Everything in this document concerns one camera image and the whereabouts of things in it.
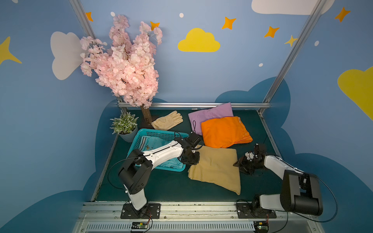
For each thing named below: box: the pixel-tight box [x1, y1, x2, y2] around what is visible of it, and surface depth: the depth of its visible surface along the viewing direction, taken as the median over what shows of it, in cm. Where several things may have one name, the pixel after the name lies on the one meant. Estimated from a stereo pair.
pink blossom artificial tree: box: [80, 15, 163, 125], surface depth 67 cm
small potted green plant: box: [109, 110, 139, 143], surface depth 93 cm
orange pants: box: [201, 116, 254, 149], surface depth 104 cm
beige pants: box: [187, 144, 241, 195], surface depth 88 cm
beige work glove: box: [151, 110, 184, 131], surface depth 117 cm
